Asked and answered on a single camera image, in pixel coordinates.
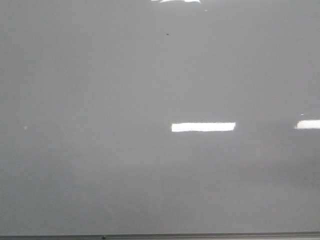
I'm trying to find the white glossy whiteboard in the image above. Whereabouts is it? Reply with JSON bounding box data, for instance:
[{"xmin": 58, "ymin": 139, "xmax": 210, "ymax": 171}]
[{"xmin": 0, "ymin": 0, "xmax": 320, "ymax": 236}]

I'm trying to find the grey aluminium whiteboard frame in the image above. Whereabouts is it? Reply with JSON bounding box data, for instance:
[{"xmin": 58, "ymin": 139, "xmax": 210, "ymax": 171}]
[{"xmin": 0, "ymin": 231, "xmax": 320, "ymax": 240}]

